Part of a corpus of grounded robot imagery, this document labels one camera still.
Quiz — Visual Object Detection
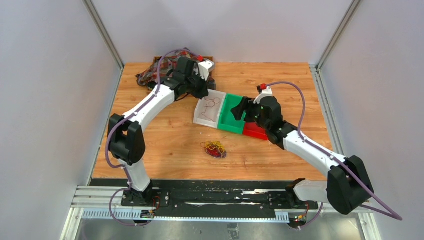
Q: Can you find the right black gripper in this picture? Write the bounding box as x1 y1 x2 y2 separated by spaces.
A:
231 96 270 130

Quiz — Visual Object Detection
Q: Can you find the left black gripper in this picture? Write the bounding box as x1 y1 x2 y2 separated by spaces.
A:
185 71 211 100

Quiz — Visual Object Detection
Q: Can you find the red cable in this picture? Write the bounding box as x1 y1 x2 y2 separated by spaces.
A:
200 96 222 123

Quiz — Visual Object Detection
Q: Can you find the coloured cable bundle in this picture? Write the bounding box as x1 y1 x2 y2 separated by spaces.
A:
200 140 228 160

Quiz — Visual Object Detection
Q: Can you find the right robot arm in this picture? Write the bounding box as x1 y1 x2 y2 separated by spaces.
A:
231 96 374 215

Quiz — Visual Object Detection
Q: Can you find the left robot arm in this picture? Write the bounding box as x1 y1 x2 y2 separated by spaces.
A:
105 57 215 207

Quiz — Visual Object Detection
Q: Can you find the green plastic bin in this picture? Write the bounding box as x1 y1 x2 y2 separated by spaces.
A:
217 93 245 135

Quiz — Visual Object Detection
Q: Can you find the red plastic bin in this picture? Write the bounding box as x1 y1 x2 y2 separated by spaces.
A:
242 122 268 141

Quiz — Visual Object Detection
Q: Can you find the white plastic bin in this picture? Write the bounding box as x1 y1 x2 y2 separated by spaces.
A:
193 89 226 129

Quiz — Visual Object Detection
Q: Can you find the wooden tray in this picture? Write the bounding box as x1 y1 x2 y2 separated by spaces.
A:
136 55 217 91

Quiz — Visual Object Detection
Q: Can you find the plaid shirt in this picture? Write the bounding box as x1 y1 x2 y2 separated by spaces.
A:
136 48 217 98

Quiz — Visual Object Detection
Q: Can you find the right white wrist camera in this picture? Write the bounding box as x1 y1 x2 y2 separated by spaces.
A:
253 83 274 104

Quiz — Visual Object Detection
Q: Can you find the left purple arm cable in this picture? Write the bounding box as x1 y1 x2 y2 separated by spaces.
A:
104 48 200 228

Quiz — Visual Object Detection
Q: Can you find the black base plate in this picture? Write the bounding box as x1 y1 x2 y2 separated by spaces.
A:
121 179 319 219

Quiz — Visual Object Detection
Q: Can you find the aluminium frame rail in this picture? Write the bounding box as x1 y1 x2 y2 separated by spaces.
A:
61 179 381 240

